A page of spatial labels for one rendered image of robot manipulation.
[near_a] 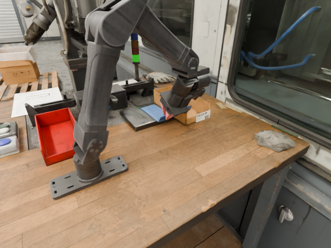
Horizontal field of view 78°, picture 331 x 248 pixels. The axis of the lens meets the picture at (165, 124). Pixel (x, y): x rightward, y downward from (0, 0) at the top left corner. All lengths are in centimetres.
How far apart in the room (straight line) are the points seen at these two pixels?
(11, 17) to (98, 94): 961
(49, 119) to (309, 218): 110
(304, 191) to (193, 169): 50
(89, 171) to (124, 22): 36
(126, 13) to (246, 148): 53
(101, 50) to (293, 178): 85
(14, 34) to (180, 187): 978
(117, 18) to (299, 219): 100
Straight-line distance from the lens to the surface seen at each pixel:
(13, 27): 1008
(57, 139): 80
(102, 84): 48
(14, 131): 88
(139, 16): 48
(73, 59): 84
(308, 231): 111
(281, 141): 78
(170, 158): 64
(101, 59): 46
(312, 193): 98
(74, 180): 61
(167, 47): 55
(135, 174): 60
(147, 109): 87
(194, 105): 91
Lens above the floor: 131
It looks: 31 degrees down
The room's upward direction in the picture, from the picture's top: straight up
